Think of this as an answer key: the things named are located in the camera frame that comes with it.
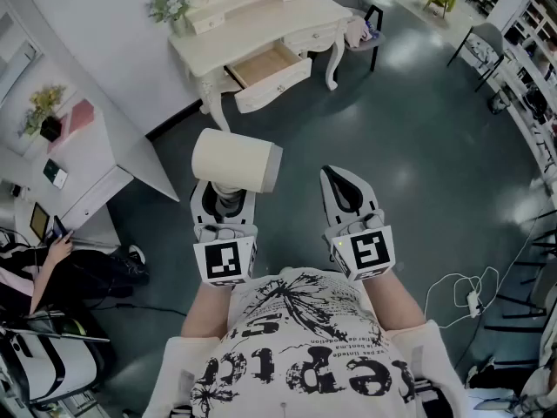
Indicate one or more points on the white case with black trim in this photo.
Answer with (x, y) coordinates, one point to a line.
(48, 364)

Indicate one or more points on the pink box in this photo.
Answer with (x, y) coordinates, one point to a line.
(76, 120)

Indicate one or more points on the person's left forearm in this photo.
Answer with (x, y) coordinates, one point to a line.
(204, 312)

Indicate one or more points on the dark phone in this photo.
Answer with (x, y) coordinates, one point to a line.
(59, 227)

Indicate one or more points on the white shelving unit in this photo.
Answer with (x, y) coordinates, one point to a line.
(531, 50)

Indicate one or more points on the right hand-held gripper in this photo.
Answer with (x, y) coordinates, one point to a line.
(370, 251)

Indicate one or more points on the green book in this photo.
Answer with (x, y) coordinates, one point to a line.
(55, 173)

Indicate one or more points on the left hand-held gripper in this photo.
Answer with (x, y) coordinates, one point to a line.
(226, 259)

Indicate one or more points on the white wooden drawer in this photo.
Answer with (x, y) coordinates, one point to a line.
(272, 74)

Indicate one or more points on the person's printed white shirt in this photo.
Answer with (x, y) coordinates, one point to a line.
(304, 355)

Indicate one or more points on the white cabinet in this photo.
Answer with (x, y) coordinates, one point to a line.
(109, 159)

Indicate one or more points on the framed tablet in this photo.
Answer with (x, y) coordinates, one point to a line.
(39, 220)

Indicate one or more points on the black metal rack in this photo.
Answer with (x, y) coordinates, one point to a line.
(531, 294)

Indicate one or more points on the grey armchair with black legs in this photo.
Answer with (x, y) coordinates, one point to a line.
(485, 37)

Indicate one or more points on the white dressing table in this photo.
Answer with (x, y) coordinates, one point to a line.
(252, 24)

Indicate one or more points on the pink clothing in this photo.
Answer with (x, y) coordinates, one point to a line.
(356, 33)

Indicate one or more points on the white flowers in vase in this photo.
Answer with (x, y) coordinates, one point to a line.
(170, 9)

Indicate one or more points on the small waste bin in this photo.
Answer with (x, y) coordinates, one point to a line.
(498, 102)

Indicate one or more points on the person's right forearm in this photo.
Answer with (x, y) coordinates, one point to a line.
(391, 303)

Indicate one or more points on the yellow flowers in black pot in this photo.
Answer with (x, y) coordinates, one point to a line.
(43, 111)

